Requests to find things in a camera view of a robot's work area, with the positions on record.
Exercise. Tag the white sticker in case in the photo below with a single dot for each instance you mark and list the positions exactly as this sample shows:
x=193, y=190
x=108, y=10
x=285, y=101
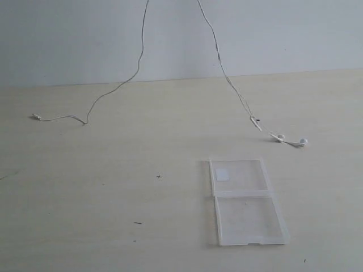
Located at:
x=222, y=175

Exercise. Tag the clear plastic hinged case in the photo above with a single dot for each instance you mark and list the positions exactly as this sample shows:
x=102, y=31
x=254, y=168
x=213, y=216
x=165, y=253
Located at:
x=242, y=211

